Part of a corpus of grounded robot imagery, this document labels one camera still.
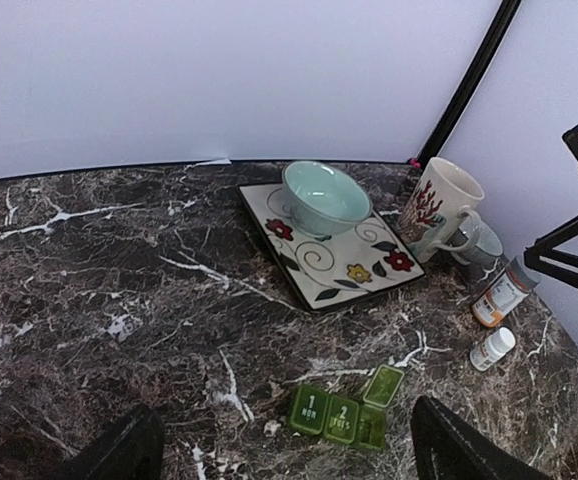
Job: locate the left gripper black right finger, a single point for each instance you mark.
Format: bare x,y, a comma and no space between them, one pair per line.
447,447

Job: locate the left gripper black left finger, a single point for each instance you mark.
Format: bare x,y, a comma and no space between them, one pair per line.
131,448

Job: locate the orange grey-capped pill bottle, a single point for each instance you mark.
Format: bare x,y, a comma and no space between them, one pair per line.
511,286

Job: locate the green pill organizer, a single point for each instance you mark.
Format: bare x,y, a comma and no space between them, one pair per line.
361,424

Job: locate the small white pill bottle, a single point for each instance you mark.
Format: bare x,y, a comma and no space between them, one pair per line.
492,349

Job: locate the teal ribbed small bowl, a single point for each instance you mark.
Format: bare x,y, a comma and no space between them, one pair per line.
487,250

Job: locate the cream floral ceramic mug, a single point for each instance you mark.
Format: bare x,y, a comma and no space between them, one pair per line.
444,197

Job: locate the floral square ceramic plate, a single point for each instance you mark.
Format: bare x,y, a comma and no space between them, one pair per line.
331,271

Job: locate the plain teal ceramic bowl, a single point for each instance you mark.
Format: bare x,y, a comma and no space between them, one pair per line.
323,200

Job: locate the black right corner post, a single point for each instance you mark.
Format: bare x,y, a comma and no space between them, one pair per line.
467,87

